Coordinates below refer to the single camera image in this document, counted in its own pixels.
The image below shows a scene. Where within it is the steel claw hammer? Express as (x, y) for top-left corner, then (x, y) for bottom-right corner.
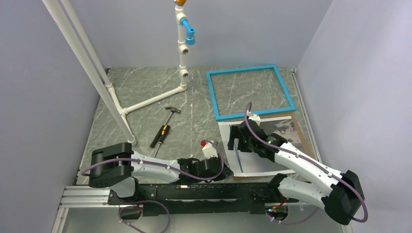
(163, 106), (181, 126)

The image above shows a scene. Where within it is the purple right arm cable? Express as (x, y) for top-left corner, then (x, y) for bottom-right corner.
(243, 101), (369, 225)

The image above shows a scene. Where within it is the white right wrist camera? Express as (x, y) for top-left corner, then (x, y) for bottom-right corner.
(248, 114), (261, 126)

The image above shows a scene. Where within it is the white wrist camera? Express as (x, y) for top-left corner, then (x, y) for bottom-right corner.
(248, 114), (261, 126)
(201, 140), (219, 159)

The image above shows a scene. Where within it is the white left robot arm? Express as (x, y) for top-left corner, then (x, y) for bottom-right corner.
(82, 140), (233, 204)

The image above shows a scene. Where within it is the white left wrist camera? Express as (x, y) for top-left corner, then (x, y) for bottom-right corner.
(201, 140), (219, 159)

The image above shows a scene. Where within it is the orange pipe cap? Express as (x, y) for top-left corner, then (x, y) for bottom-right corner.
(174, 0), (187, 7)

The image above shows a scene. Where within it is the aluminium table edge rail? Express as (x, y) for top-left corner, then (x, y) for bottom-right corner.
(289, 68), (323, 163)

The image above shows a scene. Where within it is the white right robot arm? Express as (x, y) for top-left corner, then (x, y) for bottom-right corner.
(227, 119), (368, 225)

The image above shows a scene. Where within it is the blue pipe fitting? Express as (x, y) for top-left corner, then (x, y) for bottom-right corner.
(180, 17), (196, 45)

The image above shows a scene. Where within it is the white pvc pipe stand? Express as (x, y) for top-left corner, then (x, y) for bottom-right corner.
(43, 0), (189, 145)

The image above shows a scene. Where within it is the blue picture frame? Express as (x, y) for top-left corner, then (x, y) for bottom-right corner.
(206, 65), (296, 121)

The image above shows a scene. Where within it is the brown frame backing board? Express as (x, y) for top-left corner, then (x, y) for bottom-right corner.
(231, 112), (316, 182)

